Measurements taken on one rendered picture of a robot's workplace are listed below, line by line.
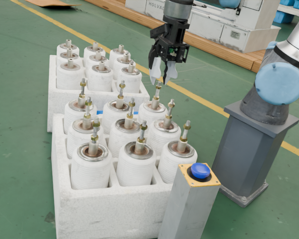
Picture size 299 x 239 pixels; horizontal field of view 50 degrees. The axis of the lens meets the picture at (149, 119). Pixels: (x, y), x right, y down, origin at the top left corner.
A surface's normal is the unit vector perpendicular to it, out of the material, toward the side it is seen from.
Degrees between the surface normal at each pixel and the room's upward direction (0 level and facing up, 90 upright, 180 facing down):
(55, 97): 90
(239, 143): 90
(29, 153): 0
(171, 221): 90
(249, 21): 90
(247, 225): 0
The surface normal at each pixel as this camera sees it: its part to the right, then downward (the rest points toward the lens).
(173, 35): -0.90, 0.06
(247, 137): -0.69, 0.24
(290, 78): -0.43, 0.49
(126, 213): 0.29, 0.51
